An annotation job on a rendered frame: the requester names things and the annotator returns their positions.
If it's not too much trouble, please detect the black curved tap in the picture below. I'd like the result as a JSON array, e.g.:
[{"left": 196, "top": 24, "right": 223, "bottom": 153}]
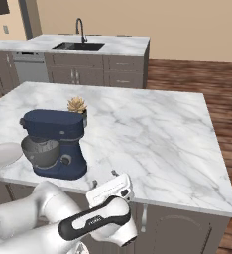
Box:
[{"left": 75, "top": 17, "right": 89, "bottom": 45}]

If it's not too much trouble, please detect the dark sink basin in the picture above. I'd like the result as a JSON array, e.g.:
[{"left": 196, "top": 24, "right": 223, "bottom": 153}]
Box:
[{"left": 52, "top": 41, "right": 106, "bottom": 52}]

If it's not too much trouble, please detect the navy blue stand mixer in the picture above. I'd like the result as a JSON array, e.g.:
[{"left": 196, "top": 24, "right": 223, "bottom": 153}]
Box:
[{"left": 19, "top": 108, "right": 88, "bottom": 182}]

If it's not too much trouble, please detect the grey dishwasher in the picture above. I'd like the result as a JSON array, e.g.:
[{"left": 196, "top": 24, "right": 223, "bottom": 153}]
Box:
[{"left": 12, "top": 51, "right": 51, "bottom": 85}]

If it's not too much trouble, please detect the silver cupboard door handle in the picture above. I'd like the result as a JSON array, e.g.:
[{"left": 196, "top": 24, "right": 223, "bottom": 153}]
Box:
[{"left": 140, "top": 203, "right": 149, "bottom": 233}]

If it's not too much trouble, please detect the grey stand mixer bowl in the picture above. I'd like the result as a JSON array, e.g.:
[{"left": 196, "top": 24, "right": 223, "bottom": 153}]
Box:
[{"left": 21, "top": 136, "right": 61, "bottom": 169}]

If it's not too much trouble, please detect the yellow succulent in dark pot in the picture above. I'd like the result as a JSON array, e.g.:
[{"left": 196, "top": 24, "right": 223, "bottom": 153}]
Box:
[{"left": 66, "top": 96, "right": 89, "bottom": 129}]

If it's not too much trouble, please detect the brown sink cupboard run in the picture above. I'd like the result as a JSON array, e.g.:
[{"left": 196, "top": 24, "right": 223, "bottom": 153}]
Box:
[{"left": 43, "top": 40, "right": 151, "bottom": 90}]

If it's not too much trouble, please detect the brown island cupboard door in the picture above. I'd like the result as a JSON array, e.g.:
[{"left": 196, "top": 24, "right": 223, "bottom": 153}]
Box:
[{"left": 147, "top": 203, "right": 231, "bottom": 254}]

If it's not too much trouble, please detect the brown corner cupboard run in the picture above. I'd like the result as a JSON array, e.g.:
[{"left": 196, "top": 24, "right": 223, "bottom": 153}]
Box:
[{"left": 0, "top": 49, "right": 21, "bottom": 100}]

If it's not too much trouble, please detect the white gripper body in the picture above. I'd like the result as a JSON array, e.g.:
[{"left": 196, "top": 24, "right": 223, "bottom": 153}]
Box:
[{"left": 85, "top": 173, "right": 134, "bottom": 209}]

